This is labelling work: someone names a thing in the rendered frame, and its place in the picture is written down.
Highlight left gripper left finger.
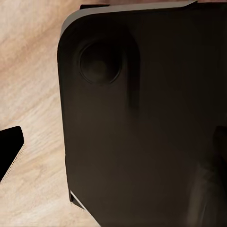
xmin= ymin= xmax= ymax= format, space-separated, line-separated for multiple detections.
xmin=0 ymin=126 xmax=24 ymax=181

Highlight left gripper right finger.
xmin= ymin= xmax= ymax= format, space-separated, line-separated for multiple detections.
xmin=212 ymin=126 xmax=227 ymax=163

